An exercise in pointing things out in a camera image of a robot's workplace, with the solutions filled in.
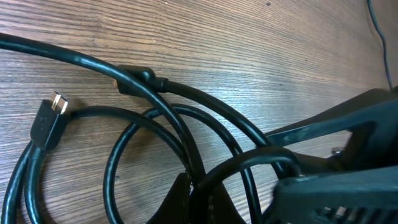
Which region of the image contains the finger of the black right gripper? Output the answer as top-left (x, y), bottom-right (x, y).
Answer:
top-left (271, 166), bottom-right (397, 223)
top-left (265, 88), bottom-right (397, 146)

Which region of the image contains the black USB cable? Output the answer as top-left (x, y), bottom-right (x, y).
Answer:
top-left (0, 32), bottom-right (302, 224)

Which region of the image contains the black barrel plug cable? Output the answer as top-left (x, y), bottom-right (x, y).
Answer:
top-left (366, 0), bottom-right (394, 91)

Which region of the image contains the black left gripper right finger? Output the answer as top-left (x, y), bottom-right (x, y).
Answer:
top-left (208, 184), bottom-right (246, 224)

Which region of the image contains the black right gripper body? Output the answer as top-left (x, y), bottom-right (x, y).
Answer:
top-left (295, 123), bottom-right (397, 175)

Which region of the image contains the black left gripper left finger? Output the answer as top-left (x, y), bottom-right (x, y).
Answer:
top-left (147, 173), bottom-right (190, 224)

